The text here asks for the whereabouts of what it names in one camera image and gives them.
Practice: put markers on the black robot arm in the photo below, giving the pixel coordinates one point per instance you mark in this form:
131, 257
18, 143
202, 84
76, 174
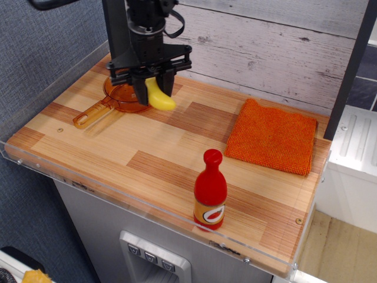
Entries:
145, 17

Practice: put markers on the dark vertical post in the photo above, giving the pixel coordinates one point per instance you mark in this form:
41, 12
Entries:
358, 51
115, 15

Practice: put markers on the dark vertical post right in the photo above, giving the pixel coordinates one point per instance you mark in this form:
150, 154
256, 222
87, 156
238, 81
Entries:
358, 51

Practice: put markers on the clear acrylic table guard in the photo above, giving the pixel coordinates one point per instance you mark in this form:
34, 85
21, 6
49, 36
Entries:
150, 160

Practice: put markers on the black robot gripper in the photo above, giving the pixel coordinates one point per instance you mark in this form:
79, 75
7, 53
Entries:
148, 56

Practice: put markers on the yellow toy banana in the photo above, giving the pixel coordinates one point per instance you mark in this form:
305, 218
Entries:
157, 98

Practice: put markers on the white ribbed appliance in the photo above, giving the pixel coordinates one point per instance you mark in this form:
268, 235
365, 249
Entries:
347, 190

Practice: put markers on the orange knitted cloth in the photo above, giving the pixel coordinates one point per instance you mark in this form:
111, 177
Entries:
273, 138

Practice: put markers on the red toy sauce bottle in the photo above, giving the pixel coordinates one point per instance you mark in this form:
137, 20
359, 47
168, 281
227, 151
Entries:
210, 192

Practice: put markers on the dark vertical post left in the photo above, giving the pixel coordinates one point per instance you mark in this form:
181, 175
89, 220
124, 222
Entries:
115, 15

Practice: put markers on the grey toy fridge cabinet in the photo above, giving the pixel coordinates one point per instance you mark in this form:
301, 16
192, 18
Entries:
128, 245

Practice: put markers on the orange transparent plastic pan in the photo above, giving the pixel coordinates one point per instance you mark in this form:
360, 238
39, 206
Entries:
117, 97

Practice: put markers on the yellow object bottom left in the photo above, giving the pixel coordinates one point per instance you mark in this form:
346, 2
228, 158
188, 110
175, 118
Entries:
36, 276

